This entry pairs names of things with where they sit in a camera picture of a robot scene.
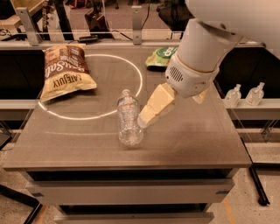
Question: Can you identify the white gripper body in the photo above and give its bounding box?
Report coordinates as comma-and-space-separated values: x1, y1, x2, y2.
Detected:
165, 52, 219, 98

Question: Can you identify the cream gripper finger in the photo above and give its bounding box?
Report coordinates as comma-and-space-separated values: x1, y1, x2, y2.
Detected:
193, 89, 208, 104
137, 83, 176, 129

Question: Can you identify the clear plastic water bottle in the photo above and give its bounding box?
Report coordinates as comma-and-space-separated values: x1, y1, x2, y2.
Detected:
117, 89, 144, 146

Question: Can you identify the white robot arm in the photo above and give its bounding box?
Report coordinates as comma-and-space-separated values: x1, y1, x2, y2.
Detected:
137, 0, 280, 128

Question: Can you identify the left hand sanitizer bottle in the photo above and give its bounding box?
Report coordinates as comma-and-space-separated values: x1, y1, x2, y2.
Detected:
224, 84, 242, 108

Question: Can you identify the hand sanitizer bottle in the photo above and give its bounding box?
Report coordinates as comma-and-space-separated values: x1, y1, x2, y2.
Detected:
224, 84, 242, 108
245, 82, 265, 106

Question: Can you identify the right hand sanitizer bottle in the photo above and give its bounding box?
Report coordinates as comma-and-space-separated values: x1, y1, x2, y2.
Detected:
245, 82, 265, 106

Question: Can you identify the green snack bag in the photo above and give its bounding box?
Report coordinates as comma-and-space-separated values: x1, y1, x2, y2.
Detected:
145, 46, 177, 70

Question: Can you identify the black office chair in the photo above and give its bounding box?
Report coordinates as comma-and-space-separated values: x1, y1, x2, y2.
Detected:
157, 0, 193, 32

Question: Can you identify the black device on floor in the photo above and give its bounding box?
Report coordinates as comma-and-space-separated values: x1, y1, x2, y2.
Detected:
79, 35, 98, 43

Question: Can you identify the upper cabinet drawer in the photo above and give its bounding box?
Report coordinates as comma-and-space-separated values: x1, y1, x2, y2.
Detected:
26, 178, 234, 205

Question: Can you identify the cabinet drawer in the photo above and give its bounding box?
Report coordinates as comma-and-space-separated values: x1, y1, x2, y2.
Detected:
26, 178, 234, 205
54, 213, 214, 224

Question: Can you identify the Late July chip bag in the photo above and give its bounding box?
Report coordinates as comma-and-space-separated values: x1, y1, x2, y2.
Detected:
40, 44, 97, 102

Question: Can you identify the lower cabinet drawer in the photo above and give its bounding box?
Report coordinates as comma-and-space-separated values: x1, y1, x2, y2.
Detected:
54, 213, 214, 224

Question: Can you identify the middle metal rail bracket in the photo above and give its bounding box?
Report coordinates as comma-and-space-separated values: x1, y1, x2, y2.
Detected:
131, 5, 142, 45

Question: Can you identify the metal rail bracket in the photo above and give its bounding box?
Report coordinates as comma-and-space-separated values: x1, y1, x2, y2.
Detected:
131, 5, 142, 45
16, 7, 41, 46

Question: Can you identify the left metal rail bracket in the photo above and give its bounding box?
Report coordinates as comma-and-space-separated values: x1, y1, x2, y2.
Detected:
16, 7, 41, 46

